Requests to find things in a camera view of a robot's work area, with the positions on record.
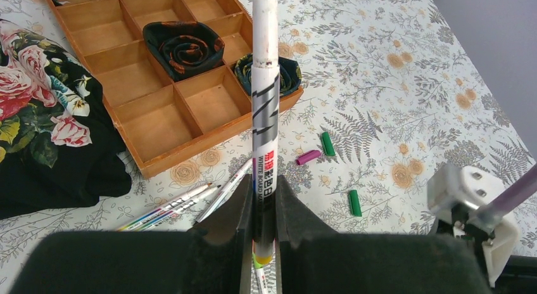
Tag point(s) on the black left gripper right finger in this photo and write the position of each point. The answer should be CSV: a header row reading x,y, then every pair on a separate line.
x,y
314,258

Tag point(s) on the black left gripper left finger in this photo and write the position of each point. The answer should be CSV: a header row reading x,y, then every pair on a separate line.
x,y
214,256

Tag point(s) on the rolled dark tie right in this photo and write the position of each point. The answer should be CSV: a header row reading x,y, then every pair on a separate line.
x,y
290,74

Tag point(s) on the rolled dark tie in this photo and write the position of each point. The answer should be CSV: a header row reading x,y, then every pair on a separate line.
x,y
184,49
290,74

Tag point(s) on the black floral cloth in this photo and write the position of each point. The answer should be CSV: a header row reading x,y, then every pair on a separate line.
x,y
59,147

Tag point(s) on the floral patterned table cover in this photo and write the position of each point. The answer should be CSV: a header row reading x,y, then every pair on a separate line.
x,y
387,79

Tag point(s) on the rolled dark tie centre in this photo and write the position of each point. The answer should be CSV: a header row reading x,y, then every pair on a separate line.
x,y
184,49

